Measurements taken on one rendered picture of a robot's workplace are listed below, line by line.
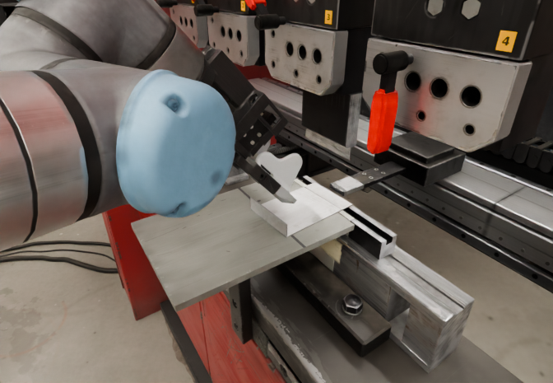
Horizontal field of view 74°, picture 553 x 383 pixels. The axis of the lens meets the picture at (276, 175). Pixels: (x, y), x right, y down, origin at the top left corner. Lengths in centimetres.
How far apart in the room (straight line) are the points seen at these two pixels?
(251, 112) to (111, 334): 149
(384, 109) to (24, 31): 29
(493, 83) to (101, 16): 30
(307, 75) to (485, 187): 39
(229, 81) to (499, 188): 52
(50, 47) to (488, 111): 33
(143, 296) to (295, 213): 125
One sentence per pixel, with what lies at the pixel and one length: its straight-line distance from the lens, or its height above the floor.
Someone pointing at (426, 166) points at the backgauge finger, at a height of 102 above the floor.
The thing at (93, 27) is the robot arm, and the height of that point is 128.
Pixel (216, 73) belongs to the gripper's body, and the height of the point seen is 122.
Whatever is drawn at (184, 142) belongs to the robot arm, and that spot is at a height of 124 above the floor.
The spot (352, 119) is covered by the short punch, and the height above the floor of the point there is 114.
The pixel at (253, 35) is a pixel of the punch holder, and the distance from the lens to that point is 62.
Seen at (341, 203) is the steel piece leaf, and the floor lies 100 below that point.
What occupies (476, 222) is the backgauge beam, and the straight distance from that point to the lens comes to 72.
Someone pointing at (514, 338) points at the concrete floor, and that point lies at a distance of 191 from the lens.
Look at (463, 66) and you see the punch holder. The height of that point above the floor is 124.
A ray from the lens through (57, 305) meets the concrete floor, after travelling 201.
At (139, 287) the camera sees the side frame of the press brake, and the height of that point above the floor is 18.
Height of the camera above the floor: 131
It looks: 29 degrees down
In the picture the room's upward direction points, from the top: straight up
